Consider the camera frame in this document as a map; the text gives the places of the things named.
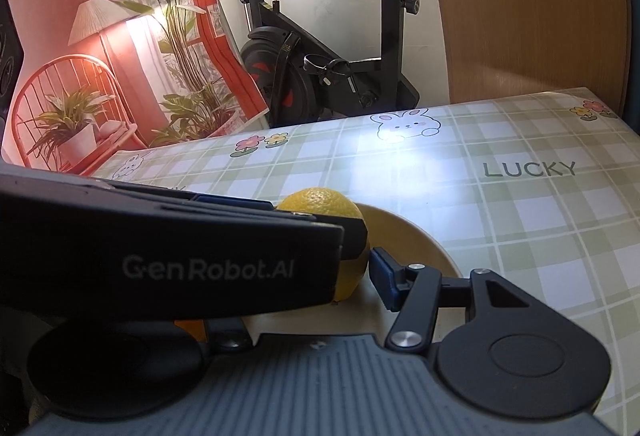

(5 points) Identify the yellow lemon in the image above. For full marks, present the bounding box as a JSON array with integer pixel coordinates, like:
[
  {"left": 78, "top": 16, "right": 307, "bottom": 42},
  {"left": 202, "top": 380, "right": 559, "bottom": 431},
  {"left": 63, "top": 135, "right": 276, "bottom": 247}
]
[{"left": 277, "top": 188, "right": 370, "bottom": 303}]

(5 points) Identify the orange mandarin front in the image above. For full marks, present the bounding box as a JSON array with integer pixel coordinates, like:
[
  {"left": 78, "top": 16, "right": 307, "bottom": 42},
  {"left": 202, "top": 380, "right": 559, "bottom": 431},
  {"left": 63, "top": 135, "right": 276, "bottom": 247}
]
[{"left": 174, "top": 320, "right": 207, "bottom": 343}]

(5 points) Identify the cream round plate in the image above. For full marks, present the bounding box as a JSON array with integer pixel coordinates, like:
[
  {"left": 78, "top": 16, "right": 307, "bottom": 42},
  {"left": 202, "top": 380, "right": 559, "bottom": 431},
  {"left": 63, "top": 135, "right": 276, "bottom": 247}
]
[{"left": 244, "top": 203, "right": 461, "bottom": 343}]

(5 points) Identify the black exercise bike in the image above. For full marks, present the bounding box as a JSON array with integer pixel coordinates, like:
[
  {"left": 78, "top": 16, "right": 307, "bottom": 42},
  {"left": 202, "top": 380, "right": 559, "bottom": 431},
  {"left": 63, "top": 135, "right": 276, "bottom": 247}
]
[{"left": 240, "top": 0, "right": 420, "bottom": 127}]

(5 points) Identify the green plaid tablecloth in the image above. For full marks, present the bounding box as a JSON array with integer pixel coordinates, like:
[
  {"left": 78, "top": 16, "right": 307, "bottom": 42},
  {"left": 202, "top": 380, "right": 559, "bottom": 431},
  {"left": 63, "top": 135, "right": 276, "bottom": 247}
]
[{"left": 98, "top": 89, "right": 639, "bottom": 434}]

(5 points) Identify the red room backdrop poster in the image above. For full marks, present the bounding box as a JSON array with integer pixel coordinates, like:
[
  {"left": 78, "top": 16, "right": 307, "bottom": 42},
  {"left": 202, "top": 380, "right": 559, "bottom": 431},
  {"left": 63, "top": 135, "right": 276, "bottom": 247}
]
[{"left": 1, "top": 0, "right": 267, "bottom": 175}]

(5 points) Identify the wooden panel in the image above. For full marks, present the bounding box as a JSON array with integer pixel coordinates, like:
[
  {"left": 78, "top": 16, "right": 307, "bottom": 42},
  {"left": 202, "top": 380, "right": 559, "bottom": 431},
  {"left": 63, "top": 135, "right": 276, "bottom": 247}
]
[{"left": 438, "top": 0, "right": 631, "bottom": 112}]

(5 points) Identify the teal curtain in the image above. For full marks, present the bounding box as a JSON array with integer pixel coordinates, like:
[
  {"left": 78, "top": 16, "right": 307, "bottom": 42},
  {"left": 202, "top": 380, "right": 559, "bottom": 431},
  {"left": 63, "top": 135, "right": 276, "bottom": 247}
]
[{"left": 623, "top": 0, "right": 640, "bottom": 133}]

